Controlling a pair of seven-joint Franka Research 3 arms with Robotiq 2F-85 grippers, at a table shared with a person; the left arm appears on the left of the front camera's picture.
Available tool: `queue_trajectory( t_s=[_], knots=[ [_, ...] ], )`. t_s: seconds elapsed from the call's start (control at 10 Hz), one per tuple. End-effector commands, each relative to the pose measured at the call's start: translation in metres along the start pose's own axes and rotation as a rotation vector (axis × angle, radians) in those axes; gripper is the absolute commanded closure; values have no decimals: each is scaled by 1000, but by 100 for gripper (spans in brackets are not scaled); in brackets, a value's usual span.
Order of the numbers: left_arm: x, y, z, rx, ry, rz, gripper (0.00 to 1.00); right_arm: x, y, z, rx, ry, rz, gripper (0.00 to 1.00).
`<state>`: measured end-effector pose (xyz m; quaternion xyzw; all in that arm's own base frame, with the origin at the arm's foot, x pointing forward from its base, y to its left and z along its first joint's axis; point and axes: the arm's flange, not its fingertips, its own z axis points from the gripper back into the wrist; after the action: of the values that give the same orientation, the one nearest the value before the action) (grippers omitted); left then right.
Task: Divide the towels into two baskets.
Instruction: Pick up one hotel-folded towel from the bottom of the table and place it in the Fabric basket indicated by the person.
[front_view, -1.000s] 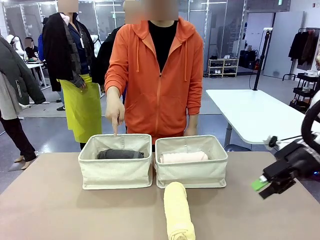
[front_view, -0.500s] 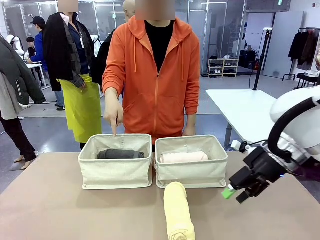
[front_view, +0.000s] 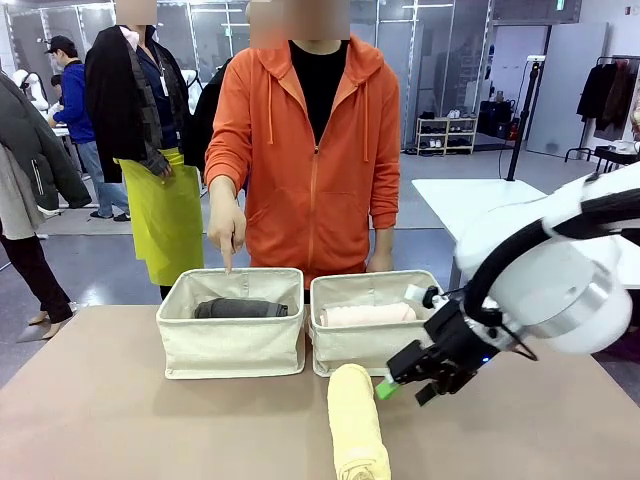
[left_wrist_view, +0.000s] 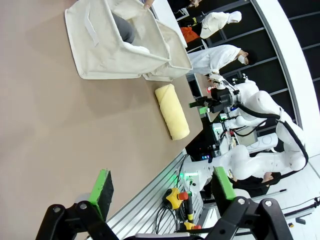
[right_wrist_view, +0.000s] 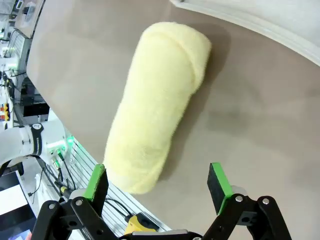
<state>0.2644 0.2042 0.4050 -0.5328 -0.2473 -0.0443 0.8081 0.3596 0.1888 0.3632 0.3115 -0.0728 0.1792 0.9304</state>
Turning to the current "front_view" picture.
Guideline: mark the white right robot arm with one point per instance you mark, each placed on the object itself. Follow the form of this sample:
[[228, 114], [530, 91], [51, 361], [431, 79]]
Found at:
[[550, 280]]

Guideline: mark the black equipment case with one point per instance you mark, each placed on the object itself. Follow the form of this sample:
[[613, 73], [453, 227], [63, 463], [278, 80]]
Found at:
[[495, 117]]

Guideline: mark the person in orange hoodie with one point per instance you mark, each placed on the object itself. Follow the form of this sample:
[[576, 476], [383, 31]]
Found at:
[[320, 200]]

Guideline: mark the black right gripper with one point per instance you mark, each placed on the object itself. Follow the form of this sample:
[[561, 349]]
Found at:
[[460, 345]]

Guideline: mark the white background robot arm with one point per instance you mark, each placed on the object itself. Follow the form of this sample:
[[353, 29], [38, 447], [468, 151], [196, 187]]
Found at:
[[30, 90]]

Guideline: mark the grey towel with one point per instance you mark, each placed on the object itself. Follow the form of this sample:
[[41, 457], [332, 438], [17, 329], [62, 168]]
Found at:
[[240, 309]]

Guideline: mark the person's right forearm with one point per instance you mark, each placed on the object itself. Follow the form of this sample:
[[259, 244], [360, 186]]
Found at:
[[222, 170]]

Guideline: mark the wooden shoe rack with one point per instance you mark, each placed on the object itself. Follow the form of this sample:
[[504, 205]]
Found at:
[[445, 132]]

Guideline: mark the person's left hand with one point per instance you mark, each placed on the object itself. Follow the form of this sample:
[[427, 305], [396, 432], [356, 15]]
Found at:
[[380, 260]]

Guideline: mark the beige fabric storage basket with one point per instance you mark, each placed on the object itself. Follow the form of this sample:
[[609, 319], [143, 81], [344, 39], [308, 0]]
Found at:
[[350, 345], [230, 345]]

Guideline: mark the person in blue jacket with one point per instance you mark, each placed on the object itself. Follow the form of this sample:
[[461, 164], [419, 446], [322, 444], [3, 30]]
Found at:
[[75, 110]]

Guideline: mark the figure in dark puffer coat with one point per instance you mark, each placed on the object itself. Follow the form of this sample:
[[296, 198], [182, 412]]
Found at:
[[30, 150]]

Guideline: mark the clothes rack with dark coats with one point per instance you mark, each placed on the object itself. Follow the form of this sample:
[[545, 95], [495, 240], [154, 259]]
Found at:
[[605, 95]]

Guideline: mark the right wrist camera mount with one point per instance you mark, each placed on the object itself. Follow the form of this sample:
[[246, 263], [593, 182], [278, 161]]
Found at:
[[415, 292]]

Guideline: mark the pink towel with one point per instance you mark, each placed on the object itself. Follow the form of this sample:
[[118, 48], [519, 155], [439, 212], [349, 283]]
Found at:
[[365, 315]]

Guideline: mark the person's right hand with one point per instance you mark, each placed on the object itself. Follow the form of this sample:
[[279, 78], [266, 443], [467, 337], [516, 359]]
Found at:
[[225, 220]]

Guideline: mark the person's left forearm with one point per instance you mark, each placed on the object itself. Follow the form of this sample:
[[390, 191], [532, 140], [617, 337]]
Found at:
[[385, 200]]

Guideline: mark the black camera stand pole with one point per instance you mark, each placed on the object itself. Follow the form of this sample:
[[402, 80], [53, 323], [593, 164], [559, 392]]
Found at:
[[520, 130]]

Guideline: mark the yellow rolled towel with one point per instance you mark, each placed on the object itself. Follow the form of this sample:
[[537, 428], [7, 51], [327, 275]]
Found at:
[[355, 425]]

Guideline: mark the white table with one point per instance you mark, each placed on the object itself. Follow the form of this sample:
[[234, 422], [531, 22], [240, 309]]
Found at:
[[460, 205]]

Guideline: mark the black utility cart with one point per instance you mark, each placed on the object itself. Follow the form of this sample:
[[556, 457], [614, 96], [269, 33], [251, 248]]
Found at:
[[620, 155]]

